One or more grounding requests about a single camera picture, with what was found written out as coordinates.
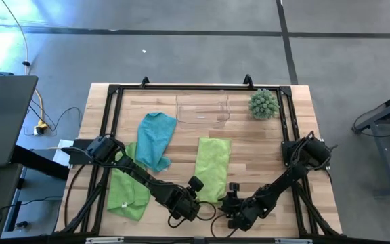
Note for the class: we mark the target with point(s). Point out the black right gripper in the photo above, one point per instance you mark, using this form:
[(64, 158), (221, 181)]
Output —
[(240, 213)]

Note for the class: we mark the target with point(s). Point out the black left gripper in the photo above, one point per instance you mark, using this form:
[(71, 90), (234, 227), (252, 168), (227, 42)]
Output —
[(185, 206)]

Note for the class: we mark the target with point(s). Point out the lime green microfiber towel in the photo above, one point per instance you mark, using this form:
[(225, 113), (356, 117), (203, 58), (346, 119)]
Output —
[(212, 166)]

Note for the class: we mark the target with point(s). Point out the teal microfiber towel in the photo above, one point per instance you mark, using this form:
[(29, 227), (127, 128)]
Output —
[(156, 139)]

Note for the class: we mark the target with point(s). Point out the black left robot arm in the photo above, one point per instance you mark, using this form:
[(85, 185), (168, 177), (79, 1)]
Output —
[(137, 169)]

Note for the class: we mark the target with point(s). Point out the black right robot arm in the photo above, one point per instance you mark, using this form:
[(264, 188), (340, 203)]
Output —
[(283, 183)]

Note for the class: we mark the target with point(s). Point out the clear plastic basket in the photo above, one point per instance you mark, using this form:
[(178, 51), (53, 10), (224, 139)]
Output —
[(201, 113)]

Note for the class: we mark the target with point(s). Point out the green towel with white tag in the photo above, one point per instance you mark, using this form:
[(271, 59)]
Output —
[(127, 200)]

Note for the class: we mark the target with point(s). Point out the green potted plant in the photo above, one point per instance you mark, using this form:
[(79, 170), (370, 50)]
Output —
[(263, 103)]

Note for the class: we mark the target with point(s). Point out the dark desk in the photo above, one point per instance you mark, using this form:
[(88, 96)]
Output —
[(2, 189)]

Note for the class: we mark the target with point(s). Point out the grey laptop lid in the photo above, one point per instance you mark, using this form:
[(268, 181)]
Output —
[(5, 118)]

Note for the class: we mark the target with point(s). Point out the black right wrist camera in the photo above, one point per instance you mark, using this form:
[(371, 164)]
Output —
[(234, 189)]

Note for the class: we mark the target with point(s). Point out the silver frame bracket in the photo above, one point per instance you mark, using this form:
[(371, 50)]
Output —
[(103, 240), (293, 241)]

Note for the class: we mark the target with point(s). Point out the black aluminium table frame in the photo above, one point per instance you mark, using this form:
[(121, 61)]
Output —
[(181, 87)]

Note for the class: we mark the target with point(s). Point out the black frame clamp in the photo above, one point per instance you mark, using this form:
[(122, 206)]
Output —
[(145, 82), (248, 81)]

